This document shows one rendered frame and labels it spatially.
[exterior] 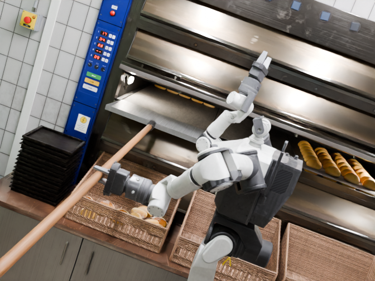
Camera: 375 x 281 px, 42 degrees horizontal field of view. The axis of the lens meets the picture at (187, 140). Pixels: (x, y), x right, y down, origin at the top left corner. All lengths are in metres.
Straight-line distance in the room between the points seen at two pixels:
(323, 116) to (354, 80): 0.26
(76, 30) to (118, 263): 1.36
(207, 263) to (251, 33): 1.36
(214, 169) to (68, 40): 1.72
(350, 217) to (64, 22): 2.05
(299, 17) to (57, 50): 1.42
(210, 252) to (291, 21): 1.40
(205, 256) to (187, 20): 1.38
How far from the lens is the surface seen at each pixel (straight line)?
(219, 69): 2.86
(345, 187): 3.03
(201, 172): 1.52
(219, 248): 2.06
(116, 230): 2.66
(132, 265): 2.64
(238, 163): 1.56
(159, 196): 1.68
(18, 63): 3.16
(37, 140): 2.74
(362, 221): 3.12
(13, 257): 1.17
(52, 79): 3.08
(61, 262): 2.73
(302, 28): 2.85
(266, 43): 2.84
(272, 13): 2.84
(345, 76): 2.89
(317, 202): 3.04
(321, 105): 2.91
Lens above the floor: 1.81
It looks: 14 degrees down
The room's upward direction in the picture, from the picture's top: 20 degrees clockwise
